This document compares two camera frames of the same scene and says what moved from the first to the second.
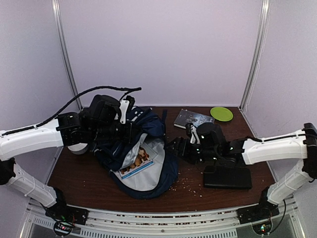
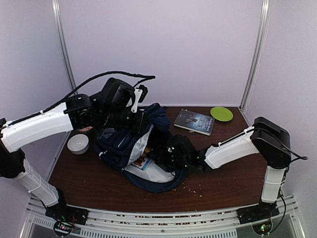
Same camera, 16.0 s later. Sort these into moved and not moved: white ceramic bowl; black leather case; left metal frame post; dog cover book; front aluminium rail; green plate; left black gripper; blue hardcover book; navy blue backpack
Moved: black leather case; navy blue backpack; left black gripper; dog cover book
Not moved: left metal frame post; green plate; blue hardcover book; front aluminium rail; white ceramic bowl
